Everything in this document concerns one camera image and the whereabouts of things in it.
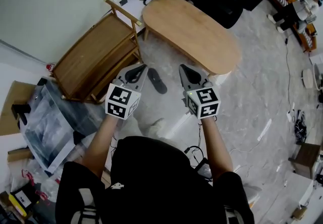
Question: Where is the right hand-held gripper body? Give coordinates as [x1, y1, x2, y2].
[185, 79, 222, 120]

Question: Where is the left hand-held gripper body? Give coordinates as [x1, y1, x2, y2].
[105, 78, 141, 121]

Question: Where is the black slipper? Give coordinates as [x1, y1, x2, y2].
[147, 67, 168, 95]

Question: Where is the person's left forearm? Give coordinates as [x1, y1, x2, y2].
[81, 114, 120, 180]

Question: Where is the person's right forearm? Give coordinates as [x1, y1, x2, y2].
[200, 116, 234, 182]

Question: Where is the wooden shelf rack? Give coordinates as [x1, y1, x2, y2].
[51, 0, 144, 104]

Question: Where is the person's light trouser leg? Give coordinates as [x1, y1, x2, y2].
[118, 116, 168, 142]

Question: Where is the oval wooden coffee table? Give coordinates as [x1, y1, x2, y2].
[140, 0, 243, 76]

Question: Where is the black office chair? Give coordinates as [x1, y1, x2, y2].
[189, 0, 245, 30]

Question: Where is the plastic-wrapped flat panel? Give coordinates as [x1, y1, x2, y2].
[18, 78, 102, 174]

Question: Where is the person's black shirt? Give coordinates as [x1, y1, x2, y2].
[55, 136, 255, 224]

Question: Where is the white round appliance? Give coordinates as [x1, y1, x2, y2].
[301, 63, 323, 91]

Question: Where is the brown cardboard sheet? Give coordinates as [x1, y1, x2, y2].
[0, 80, 36, 137]

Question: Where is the wooden chair with striped cushion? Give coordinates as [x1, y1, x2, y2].
[269, 0, 318, 53]

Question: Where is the brown wooden stool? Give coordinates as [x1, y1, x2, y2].
[288, 141, 323, 180]

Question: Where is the white box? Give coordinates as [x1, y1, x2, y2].
[284, 169, 315, 209]

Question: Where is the yellow and black tool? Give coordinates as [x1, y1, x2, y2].
[8, 182, 41, 217]

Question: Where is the black device with cable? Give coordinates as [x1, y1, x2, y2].
[183, 145, 214, 182]

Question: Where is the long black floor cable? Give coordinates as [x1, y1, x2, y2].
[284, 38, 299, 113]

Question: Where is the bundle of black cables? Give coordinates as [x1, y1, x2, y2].
[293, 109, 308, 143]

